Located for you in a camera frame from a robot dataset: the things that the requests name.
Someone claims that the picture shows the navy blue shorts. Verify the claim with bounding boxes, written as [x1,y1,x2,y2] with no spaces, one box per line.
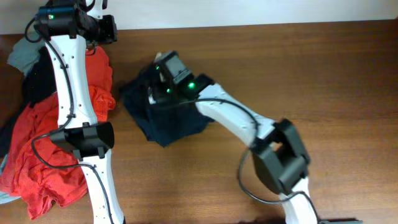
[119,64,214,147]

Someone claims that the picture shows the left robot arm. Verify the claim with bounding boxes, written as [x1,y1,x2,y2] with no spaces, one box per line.
[34,1,126,223]

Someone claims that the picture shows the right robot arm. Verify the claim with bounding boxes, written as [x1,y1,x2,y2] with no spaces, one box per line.
[148,50,324,224]

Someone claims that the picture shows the black garment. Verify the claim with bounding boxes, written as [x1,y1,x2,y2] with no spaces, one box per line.
[1,47,56,158]

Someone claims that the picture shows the light grey garment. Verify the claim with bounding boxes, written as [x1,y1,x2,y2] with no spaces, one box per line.
[0,32,65,205]

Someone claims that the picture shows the red t-shirt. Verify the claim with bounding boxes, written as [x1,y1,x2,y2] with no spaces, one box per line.
[0,45,117,220]

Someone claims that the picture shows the right black cable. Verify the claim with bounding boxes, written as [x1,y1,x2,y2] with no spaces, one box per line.
[155,98,321,224]

